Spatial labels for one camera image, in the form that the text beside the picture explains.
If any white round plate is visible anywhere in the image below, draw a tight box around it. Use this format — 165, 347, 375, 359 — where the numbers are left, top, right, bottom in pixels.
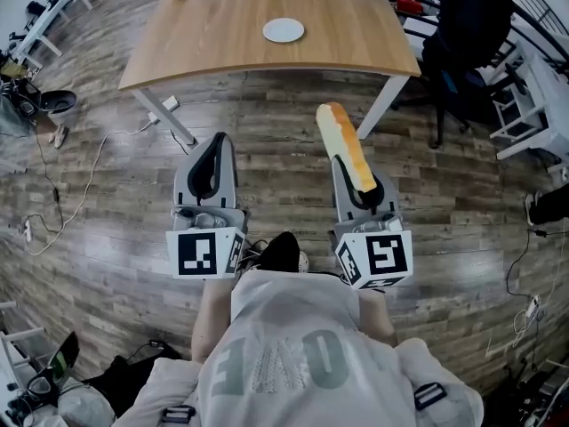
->
261, 17, 307, 44

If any person's right forearm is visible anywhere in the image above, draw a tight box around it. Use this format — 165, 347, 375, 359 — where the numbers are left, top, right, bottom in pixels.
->
357, 287, 399, 347

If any white bench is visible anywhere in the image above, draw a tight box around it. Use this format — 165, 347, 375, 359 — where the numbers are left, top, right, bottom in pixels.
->
12, 0, 93, 69

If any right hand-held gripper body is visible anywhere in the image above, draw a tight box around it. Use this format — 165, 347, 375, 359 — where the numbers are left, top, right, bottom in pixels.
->
333, 211, 415, 291

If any black strap buckle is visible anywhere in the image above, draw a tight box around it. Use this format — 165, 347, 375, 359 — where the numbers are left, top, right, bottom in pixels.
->
161, 405, 197, 425
413, 382, 448, 412

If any person's white printed shirt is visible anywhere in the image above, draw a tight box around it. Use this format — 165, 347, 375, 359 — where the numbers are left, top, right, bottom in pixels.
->
110, 268, 485, 427

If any slice of bread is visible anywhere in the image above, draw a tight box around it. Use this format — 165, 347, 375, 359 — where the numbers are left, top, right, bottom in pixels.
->
316, 101, 379, 194

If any white floor cable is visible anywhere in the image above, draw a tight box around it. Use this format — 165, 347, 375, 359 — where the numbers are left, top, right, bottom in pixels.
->
21, 120, 156, 257

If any black floor cable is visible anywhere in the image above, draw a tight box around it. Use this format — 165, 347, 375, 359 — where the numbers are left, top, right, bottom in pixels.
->
30, 122, 66, 229

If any white power strip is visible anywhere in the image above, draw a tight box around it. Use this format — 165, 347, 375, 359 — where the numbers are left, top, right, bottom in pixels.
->
147, 96, 180, 125
514, 293, 544, 334

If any black laptop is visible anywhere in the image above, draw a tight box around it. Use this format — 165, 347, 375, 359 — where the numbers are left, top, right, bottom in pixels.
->
46, 330, 82, 384

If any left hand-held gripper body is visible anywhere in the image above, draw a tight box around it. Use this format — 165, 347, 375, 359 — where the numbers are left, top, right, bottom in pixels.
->
165, 205, 249, 280

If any pair of beige slippers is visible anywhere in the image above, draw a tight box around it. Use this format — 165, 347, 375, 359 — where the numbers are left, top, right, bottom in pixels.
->
47, 124, 70, 150

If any person's black shoe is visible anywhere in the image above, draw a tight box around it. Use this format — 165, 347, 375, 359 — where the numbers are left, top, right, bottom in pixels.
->
256, 231, 311, 275

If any wooden table with white legs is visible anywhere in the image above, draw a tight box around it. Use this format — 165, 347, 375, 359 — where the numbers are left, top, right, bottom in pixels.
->
117, 0, 423, 150

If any person's left forearm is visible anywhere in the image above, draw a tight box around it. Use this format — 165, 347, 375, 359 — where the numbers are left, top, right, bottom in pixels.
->
190, 277, 237, 365

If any black office chair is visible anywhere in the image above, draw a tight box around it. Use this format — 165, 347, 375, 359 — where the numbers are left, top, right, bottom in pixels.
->
421, 0, 517, 150

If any grey waste bin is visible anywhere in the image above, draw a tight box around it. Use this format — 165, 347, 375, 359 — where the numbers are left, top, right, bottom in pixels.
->
39, 89, 79, 129

